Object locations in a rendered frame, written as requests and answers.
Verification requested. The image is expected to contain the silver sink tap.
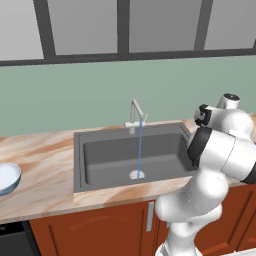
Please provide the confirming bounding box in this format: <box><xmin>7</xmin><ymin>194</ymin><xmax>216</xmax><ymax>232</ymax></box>
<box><xmin>123</xmin><ymin>98</ymin><xmax>149</xmax><ymax>136</ymax></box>

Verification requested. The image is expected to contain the grey kitchen sink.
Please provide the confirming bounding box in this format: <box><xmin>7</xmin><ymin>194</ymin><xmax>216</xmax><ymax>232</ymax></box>
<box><xmin>73</xmin><ymin>122</ymin><xmax>202</xmax><ymax>194</ymax></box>

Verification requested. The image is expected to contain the pale blue bowl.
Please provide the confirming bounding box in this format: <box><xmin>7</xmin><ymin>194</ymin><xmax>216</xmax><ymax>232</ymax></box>
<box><xmin>0</xmin><ymin>162</ymin><xmax>23</xmax><ymax>197</ymax></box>

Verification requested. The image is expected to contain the blue water stream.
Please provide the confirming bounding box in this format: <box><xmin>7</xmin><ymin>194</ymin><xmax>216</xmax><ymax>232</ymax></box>
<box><xmin>137</xmin><ymin>118</ymin><xmax>144</xmax><ymax>180</ymax></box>

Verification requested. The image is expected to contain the dark-framed window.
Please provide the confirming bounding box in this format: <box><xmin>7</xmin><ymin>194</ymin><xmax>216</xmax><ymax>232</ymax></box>
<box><xmin>0</xmin><ymin>0</ymin><xmax>256</xmax><ymax>67</ymax></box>

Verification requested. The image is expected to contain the black dishwasher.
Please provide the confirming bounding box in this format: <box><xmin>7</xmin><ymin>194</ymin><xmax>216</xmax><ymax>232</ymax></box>
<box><xmin>0</xmin><ymin>220</ymin><xmax>42</xmax><ymax>256</ymax></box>

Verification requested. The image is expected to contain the silver cupboard door handle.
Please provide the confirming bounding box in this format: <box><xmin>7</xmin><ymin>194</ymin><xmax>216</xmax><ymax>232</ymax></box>
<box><xmin>145</xmin><ymin>201</ymin><xmax>156</xmax><ymax>233</ymax></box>

